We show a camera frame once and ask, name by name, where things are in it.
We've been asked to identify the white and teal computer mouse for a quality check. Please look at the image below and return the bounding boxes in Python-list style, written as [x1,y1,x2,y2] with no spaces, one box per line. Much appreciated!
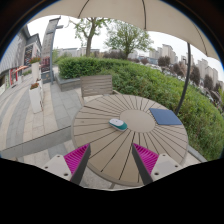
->
[108,118,129,132]

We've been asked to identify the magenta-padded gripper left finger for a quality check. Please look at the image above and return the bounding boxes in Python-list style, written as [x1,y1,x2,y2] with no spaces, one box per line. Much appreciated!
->
[42,143,92,186]

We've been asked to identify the beige patio umbrella canopy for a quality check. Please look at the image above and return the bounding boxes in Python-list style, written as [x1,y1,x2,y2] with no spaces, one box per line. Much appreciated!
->
[29,0,221,63]

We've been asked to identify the dark curved umbrella pole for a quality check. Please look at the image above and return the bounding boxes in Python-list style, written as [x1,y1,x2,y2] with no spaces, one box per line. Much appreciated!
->
[175,42,192,116]

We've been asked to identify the white planter box with flowers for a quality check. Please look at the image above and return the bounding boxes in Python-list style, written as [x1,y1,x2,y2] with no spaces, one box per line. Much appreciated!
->
[30,57,42,84]
[28,82,44,114]

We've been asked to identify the round leafy tree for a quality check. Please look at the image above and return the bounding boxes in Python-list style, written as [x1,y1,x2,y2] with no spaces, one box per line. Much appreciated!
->
[104,20,154,59]

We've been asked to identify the blue mouse pad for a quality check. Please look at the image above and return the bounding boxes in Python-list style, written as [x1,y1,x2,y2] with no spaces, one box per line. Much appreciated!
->
[148,107,183,126]

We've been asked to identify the slatted wooden chair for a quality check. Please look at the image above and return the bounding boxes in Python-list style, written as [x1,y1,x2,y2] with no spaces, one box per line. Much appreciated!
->
[79,74,114,101]

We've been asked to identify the tall grey sign pillar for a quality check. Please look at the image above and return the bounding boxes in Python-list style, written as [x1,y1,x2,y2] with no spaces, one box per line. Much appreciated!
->
[40,17,64,84]

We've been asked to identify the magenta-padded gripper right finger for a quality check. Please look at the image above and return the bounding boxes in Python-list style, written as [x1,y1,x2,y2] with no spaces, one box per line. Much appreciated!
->
[131,143,184,186]

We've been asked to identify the distant high-rise buildings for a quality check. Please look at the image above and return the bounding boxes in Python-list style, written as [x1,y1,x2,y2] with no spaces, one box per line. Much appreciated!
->
[148,43,224,88]

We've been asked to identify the tree with bare trunk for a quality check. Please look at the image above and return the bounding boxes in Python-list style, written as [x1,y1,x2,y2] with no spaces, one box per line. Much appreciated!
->
[68,17,111,58]

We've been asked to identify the grey shop building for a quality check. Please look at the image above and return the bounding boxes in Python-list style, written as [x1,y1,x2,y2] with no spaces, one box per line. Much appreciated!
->
[0,24,43,91]

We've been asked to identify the green hedge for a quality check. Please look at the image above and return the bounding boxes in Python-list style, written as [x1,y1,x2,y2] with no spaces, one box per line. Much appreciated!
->
[57,56,224,162]

